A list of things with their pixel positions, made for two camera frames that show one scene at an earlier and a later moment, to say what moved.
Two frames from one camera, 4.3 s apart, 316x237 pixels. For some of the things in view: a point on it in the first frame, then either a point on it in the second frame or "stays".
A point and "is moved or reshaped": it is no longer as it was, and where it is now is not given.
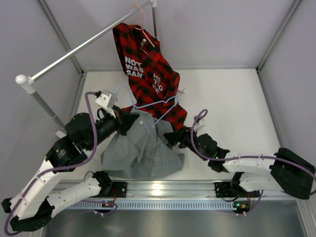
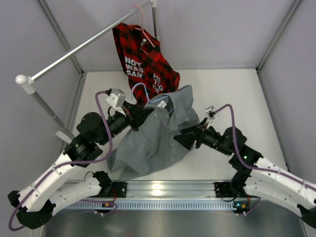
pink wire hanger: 141,28 stays
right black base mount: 224,189 stays
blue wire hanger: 148,103 → 146,93
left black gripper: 124,120 → 138,114
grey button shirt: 144,152 is moved or reshaped
